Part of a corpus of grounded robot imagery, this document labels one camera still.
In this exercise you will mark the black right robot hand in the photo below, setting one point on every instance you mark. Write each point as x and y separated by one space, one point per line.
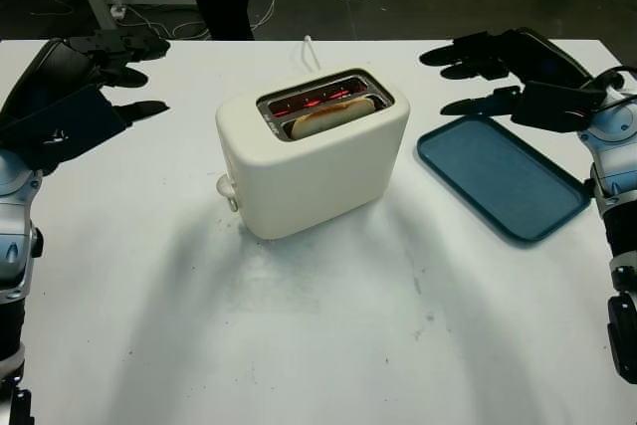
542 59

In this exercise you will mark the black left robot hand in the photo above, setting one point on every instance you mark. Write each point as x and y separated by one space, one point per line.
55 71

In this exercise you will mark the browned toast slice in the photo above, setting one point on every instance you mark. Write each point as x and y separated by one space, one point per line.
328 119

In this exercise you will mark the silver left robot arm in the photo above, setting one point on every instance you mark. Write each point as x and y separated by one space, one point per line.
15 226

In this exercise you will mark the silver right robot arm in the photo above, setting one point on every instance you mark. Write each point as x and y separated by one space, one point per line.
617 156

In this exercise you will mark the white two-slot toaster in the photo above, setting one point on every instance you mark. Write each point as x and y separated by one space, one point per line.
318 181

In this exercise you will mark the white power strip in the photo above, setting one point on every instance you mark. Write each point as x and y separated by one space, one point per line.
118 11

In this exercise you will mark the blue plastic tray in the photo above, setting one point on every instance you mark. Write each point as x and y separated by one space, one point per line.
502 181

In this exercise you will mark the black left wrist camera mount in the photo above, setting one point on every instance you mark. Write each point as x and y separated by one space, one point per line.
69 131

